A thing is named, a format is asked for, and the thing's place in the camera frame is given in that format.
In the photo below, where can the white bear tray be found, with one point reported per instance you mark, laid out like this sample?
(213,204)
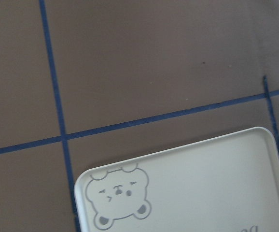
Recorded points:
(229,183)

